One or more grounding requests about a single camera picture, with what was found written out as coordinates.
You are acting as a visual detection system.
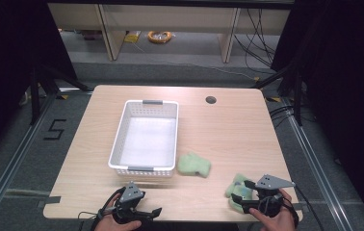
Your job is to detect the white plastic basket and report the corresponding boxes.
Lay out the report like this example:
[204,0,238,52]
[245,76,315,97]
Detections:
[107,99,180,178]

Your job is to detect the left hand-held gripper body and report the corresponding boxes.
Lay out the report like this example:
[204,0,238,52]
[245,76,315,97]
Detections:
[112,181,146,224]

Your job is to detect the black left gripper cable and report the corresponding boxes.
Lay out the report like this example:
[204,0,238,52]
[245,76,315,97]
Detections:
[77,187,123,231]

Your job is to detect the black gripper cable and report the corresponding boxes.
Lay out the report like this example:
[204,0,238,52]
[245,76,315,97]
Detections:
[77,187,123,231]
[284,184,326,231]

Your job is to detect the person's right hand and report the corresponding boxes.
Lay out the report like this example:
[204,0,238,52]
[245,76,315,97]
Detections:
[248,188,298,231]

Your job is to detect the bundle of black cables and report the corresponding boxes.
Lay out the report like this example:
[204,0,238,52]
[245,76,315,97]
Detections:
[233,8,278,69]

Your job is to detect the black metal stand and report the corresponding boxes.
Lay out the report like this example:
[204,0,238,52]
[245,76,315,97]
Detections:
[249,63,303,127]
[29,63,91,126]

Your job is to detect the aluminium floor rail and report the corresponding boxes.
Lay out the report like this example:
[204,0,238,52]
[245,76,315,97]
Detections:
[280,97,354,231]
[0,90,59,225]

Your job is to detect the green fuzzy glove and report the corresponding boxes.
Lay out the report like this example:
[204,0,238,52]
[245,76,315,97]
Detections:
[224,173,255,215]
[177,151,212,179]

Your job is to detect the light wooden desk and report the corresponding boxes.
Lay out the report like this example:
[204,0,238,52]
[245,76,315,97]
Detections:
[47,3,291,64]

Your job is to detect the dark curtain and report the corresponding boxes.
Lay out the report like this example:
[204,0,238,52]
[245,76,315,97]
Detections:
[0,0,78,165]
[271,0,364,222]

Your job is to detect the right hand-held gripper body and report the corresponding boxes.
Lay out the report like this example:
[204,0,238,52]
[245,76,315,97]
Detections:
[250,173,297,218]

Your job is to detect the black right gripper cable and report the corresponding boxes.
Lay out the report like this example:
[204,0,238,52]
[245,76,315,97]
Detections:
[284,184,326,231]

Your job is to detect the yellow packet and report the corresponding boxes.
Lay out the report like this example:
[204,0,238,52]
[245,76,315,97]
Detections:
[123,31,142,44]

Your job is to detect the black floor cables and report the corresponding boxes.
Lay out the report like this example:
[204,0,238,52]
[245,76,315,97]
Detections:
[269,104,299,129]

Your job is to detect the person's left hand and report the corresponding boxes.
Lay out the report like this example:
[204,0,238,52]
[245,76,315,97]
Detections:
[93,192,143,231]

